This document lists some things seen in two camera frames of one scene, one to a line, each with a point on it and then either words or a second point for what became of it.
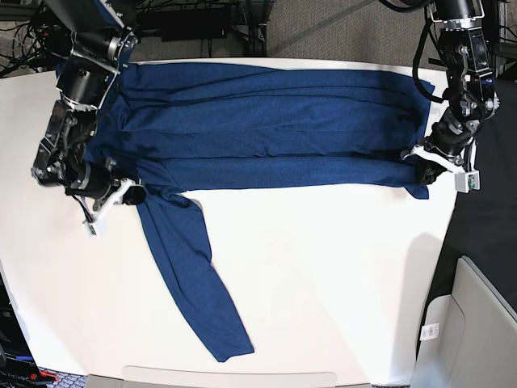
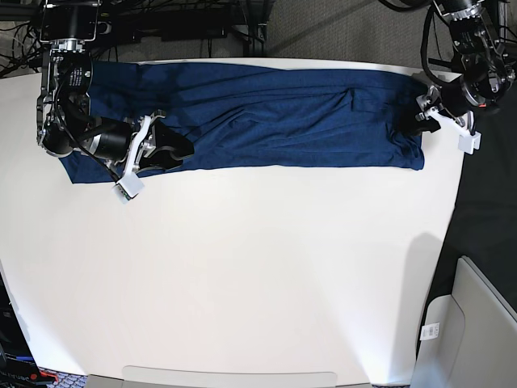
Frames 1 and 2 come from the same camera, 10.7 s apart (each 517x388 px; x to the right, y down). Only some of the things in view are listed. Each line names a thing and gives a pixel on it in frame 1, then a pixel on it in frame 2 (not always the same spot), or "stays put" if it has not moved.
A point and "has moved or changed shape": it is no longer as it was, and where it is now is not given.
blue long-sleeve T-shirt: [172, 129] has moved or changed shape
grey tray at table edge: [180, 377] stays put
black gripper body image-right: [451, 132] -> [452, 96]
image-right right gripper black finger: [426, 171] -> [427, 124]
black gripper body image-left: [90, 179] -> [115, 139]
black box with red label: [18, 367] stays put
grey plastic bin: [467, 339] stays put
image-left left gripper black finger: [134, 196] -> [166, 149]
